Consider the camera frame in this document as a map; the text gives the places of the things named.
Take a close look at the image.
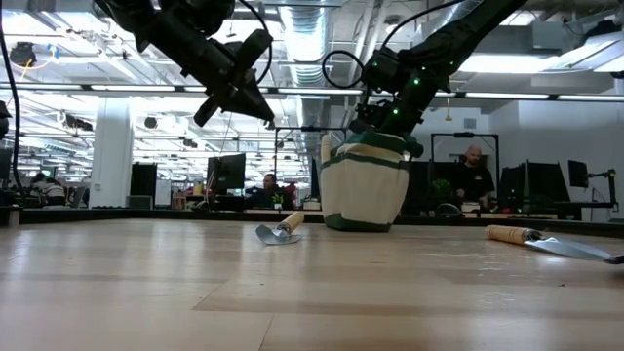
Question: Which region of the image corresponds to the silver spiral ceiling duct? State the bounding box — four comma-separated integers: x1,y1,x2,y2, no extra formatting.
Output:
280,4,337,133

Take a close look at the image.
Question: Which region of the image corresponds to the small wooden handled trowel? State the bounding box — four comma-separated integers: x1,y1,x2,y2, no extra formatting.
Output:
254,211,306,247

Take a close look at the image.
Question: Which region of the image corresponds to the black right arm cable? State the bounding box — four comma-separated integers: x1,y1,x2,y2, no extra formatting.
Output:
321,0,469,90

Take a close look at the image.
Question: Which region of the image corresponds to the cream green canvas gardening bag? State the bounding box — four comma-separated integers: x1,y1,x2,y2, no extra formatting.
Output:
319,131,425,234

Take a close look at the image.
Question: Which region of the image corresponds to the overhead LED light bar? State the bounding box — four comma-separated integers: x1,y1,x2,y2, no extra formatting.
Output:
0,81,624,102

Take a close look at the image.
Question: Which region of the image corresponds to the row of dark monitors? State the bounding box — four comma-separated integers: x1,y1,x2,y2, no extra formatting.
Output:
500,162,571,204

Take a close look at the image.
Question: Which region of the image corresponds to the black ceiling cable reel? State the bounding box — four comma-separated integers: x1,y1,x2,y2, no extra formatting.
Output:
9,41,38,68

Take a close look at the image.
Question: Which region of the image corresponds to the person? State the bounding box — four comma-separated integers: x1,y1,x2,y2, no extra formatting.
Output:
448,144,497,215
41,177,68,208
245,173,296,211

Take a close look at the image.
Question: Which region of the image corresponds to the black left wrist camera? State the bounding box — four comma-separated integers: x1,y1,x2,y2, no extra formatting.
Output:
233,27,274,72

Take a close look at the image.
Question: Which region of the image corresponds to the thick black hanging cable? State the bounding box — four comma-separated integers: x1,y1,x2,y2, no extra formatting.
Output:
0,0,26,209

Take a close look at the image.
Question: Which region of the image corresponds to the black aluminium table frame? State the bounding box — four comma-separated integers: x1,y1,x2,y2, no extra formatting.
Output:
0,207,624,240

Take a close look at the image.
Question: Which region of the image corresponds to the black cabinet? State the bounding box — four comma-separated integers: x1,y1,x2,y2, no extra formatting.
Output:
130,162,159,209

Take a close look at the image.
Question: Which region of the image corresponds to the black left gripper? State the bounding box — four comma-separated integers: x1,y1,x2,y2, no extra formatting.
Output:
193,41,277,128

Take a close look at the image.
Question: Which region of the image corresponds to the white room pillar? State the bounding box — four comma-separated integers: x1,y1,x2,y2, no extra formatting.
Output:
89,96,137,210

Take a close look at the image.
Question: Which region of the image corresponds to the monitor on black arm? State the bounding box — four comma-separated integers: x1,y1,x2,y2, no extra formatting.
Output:
567,159,620,214

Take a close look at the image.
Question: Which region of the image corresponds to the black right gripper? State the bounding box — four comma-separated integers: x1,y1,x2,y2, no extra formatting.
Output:
350,99,410,137

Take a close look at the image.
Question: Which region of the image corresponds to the large wooden handled steel trowel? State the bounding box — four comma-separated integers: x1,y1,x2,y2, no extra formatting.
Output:
484,224,624,266

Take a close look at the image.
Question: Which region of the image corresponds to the small potted green plant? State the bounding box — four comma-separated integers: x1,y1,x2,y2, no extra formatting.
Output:
431,178,454,206

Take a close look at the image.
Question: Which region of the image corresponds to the black office monitor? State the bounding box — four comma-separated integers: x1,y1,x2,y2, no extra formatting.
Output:
206,152,248,197

